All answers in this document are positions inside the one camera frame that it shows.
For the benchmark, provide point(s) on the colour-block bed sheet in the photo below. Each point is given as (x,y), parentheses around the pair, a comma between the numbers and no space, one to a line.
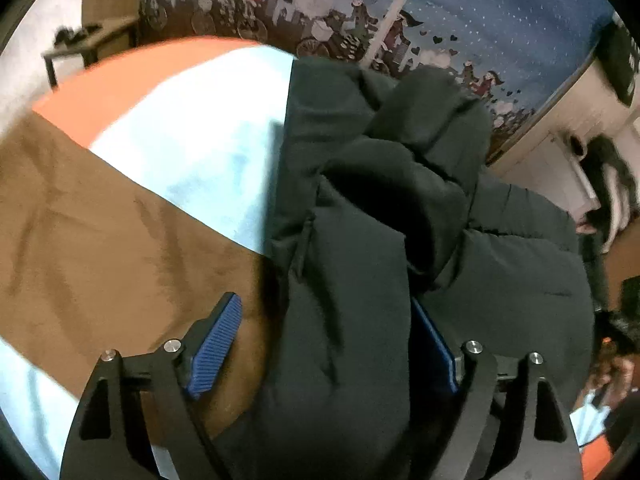
(132,197)

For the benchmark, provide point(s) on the white cabinet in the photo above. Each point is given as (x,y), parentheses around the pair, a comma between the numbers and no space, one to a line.
(542,161)

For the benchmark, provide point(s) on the pile of clothes on cabinet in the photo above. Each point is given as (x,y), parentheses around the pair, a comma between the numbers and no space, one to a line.
(613,183)

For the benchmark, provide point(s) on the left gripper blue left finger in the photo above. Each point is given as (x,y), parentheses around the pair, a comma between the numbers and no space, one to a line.
(108,438)

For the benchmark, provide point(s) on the small wooden side table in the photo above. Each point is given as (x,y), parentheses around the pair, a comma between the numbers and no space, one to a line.
(88,47)

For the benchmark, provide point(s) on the black tote bag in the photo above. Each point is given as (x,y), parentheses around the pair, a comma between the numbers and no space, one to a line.
(618,55)

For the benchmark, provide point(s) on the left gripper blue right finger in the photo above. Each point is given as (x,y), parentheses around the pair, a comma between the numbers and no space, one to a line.
(507,419)

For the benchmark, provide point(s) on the black padded jacket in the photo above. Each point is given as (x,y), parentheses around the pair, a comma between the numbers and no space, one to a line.
(384,201)

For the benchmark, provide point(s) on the blue printed fabric wardrobe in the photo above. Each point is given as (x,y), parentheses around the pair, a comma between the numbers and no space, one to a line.
(514,55)

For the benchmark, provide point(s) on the black item on table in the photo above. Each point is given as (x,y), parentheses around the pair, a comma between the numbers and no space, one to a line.
(66,36)

